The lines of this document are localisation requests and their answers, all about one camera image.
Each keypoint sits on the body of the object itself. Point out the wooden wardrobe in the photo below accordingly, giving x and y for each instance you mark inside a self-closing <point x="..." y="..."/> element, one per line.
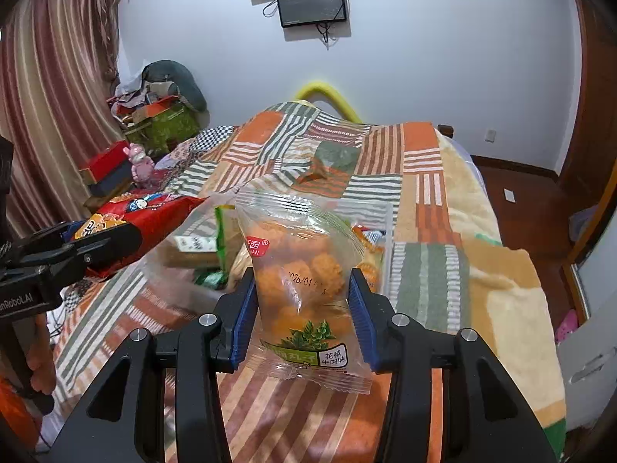
<point x="595" y="106"/>

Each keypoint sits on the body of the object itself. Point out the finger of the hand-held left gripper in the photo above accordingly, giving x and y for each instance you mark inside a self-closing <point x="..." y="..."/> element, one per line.
<point x="103" y="251"/>
<point x="46" y="238"/>

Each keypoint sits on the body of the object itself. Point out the red gift box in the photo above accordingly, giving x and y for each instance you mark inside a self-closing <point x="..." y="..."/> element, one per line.
<point x="106" y="161"/>

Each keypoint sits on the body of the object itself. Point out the wooden bed footboard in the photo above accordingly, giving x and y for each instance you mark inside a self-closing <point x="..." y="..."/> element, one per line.
<point x="446" y="129"/>

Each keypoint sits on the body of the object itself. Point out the striped brown curtain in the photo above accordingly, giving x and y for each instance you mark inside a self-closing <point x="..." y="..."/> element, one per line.
<point x="53" y="96"/>

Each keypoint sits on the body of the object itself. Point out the red snack bag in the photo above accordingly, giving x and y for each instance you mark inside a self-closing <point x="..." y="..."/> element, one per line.
<point x="154" y="222"/>

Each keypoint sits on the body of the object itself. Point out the small green snack packet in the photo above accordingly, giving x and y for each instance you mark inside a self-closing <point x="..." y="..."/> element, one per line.
<point x="209" y="279"/>

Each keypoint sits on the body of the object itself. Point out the yellow hoop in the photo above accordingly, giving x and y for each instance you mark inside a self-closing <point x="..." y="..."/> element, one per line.
<point x="325" y="94"/>

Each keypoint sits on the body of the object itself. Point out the person's orange clothing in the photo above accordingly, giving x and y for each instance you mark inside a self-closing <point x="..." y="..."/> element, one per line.
<point x="17" y="415"/>

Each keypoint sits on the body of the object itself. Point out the pink plush toy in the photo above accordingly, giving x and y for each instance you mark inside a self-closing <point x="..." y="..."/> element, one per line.
<point x="140" y="164"/>

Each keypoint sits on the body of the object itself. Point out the small white floor item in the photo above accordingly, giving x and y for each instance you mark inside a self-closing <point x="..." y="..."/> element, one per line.
<point x="509" y="195"/>

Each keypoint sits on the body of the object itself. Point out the clear packet of orange balls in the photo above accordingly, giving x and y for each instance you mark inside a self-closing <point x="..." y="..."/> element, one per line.
<point x="303" y="270"/>

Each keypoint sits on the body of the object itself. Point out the tall green snack packet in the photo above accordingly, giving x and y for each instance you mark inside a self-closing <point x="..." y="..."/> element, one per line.
<point x="222" y="238"/>

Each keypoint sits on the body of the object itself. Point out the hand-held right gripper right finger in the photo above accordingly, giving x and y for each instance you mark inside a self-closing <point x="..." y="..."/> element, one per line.
<point x="361" y="308"/>

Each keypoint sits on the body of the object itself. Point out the small black wall monitor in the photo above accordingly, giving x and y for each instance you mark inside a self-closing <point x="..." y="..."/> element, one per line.
<point x="312" y="4"/>

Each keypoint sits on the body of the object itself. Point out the white wall socket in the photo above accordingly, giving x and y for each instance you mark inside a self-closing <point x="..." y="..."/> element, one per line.
<point x="490" y="135"/>

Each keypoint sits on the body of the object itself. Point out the pink slipper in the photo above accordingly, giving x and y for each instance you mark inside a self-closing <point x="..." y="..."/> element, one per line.
<point x="566" y="326"/>

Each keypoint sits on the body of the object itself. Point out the person's left hand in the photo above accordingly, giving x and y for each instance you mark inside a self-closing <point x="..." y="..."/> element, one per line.
<point x="43" y="357"/>

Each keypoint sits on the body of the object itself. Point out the brown rice cake packet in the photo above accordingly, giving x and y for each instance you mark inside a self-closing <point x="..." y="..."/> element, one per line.
<point x="193" y="248"/>

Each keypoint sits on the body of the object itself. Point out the checkered patchwork quilt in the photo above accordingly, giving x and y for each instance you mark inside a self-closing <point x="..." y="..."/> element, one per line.
<point x="193" y="147"/>

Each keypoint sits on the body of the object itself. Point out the clear plastic storage container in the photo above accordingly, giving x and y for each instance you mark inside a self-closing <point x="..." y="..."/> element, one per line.
<point x="202" y="260"/>

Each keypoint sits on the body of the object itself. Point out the white crumpled bag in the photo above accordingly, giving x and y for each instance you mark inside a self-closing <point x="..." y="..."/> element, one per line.
<point x="130" y="87"/>

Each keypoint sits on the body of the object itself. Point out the orange cracker packet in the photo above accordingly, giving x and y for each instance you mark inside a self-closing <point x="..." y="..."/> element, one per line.
<point x="370" y="263"/>

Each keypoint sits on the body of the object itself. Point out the green cardboard box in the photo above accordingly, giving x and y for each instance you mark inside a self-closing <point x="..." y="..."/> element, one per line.
<point x="166" y="128"/>

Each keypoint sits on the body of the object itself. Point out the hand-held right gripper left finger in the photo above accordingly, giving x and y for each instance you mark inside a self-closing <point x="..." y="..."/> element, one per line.
<point x="243" y="308"/>

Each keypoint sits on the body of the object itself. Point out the orange striped patchwork blanket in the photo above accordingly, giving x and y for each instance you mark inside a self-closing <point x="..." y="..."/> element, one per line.
<point x="337" y="154"/>

